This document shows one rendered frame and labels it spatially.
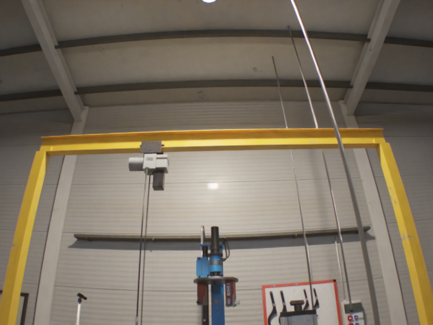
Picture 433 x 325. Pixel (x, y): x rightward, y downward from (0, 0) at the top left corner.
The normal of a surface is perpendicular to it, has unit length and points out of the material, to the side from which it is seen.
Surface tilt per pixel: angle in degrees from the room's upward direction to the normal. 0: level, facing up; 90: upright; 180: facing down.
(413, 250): 90
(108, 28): 173
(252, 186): 90
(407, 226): 90
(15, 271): 90
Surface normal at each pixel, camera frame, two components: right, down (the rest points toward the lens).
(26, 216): -0.01, -0.50
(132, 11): 0.02, 0.80
